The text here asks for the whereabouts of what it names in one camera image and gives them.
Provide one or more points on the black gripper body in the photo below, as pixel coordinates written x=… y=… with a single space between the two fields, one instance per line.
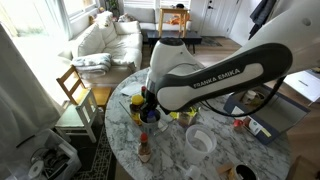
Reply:
x=150 y=102

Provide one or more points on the silver metal cup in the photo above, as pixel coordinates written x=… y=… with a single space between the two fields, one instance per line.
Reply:
x=149 y=128

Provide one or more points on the small blue-capped white bottle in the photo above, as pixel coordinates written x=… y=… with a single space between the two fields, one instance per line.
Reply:
x=151 y=118

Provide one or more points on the translucent white plastic cup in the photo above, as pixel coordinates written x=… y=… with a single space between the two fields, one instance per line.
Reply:
x=200 y=142

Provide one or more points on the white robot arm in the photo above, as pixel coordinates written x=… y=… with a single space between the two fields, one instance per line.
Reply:
x=287 y=44

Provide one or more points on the red-capped green bottle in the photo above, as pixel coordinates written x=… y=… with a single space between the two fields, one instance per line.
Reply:
x=143 y=91

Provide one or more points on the red-capped hot sauce bottle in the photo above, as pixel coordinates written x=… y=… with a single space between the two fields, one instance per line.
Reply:
x=144 y=150

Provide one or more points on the white label bottle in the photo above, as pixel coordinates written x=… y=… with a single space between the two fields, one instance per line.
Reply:
x=254 y=127

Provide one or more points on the yellow-lidded brown jar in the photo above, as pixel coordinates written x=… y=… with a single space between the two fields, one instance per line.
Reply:
x=136 y=102

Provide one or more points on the white paper sheet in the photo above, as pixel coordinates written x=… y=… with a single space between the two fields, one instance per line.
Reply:
x=132 y=89

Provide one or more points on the small snack package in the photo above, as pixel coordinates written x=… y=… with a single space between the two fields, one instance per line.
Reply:
x=186 y=119

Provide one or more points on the folded grey blanket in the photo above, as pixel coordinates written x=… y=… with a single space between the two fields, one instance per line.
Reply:
x=94 y=63

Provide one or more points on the white sofa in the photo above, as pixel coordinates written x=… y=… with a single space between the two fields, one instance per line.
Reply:
x=122 y=40

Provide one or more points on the black coffee table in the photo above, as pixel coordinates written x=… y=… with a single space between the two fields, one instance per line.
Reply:
x=190 y=40

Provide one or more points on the white small chair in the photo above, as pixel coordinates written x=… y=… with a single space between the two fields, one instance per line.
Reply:
x=79 y=117

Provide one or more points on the wooden chair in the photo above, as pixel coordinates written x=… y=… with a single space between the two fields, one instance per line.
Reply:
x=75 y=90

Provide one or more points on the red small item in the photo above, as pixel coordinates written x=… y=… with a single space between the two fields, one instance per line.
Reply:
x=238 y=124

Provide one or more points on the wooden stool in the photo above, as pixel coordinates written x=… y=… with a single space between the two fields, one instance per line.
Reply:
x=179 y=15

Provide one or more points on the white-lidded jar in box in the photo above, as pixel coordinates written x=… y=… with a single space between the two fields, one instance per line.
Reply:
x=249 y=96

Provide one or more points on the bowl in box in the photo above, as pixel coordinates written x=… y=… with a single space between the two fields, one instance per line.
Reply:
x=258 y=99

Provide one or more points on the white storage bin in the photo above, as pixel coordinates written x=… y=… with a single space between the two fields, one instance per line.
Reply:
x=44 y=156

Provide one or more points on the navy blue cardboard box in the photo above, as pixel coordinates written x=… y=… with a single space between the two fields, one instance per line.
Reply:
x=278 y=116

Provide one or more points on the hanging dark jacket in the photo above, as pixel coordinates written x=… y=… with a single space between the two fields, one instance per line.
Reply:
x=260 y=15

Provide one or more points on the white tv cabinet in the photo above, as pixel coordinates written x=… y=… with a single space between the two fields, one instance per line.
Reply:
x=307 y=83

